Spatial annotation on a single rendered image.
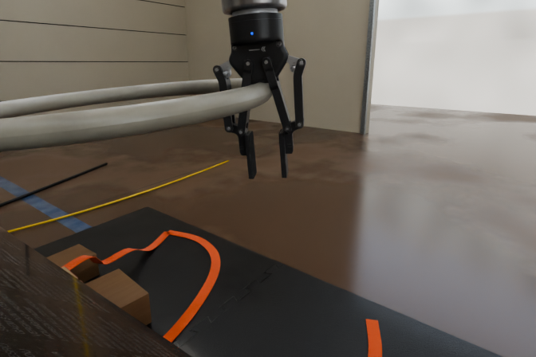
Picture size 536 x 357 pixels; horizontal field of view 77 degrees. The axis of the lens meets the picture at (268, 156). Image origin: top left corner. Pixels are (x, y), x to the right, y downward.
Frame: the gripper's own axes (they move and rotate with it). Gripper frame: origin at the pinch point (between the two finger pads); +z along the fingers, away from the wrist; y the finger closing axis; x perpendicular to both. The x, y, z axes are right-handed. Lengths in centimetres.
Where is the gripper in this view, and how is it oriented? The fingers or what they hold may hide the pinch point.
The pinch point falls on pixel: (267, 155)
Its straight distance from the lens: 52.2
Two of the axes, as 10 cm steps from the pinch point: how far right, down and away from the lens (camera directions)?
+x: -1.4, 2.8, -9.5
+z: 0.8, 9.6, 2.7
